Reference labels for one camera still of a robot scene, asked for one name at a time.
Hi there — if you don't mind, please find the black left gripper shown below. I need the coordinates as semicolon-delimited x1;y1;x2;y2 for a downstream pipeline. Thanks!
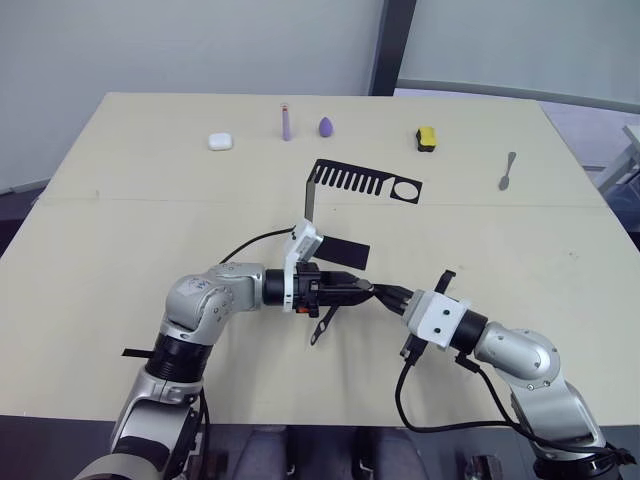
294;262;374;319

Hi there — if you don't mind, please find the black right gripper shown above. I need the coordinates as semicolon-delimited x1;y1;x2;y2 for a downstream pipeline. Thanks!
372;269;458;362

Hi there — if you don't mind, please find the black slotted watch stand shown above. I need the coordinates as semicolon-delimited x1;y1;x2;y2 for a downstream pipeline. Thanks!
302;158;424;272

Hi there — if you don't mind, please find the grey spoon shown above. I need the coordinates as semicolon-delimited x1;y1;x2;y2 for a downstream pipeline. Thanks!
497;151;519;192

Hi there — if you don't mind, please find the yellow and black eraser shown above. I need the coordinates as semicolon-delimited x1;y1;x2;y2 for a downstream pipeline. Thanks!
413;125;438;153

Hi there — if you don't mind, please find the purple tube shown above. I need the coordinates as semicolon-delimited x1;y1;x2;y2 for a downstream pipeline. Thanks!
278;103;294;143

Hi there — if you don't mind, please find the dark window pillar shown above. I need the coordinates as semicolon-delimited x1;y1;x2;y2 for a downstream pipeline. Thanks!
368;0;418;97

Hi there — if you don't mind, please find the white background rack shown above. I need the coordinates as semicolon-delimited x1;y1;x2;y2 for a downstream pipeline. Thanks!
593;123;640;202

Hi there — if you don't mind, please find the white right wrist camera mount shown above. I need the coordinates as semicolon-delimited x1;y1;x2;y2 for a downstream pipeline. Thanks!
402;288;474;349

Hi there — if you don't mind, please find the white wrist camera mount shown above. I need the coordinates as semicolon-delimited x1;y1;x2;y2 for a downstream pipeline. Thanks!
402;288;474;349
281;217;324;314

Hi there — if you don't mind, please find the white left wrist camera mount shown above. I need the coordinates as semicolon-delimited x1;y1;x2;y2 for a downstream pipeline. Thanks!
281;217;324;314

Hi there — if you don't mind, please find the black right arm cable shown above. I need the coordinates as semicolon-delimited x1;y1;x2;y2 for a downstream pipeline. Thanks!
394;352;521;435

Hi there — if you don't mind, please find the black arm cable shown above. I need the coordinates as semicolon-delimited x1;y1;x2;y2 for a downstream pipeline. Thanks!
394;352;521;435
218;226;297;264

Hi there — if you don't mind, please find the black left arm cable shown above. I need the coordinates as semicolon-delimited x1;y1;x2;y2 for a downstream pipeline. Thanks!
218;226;297;264

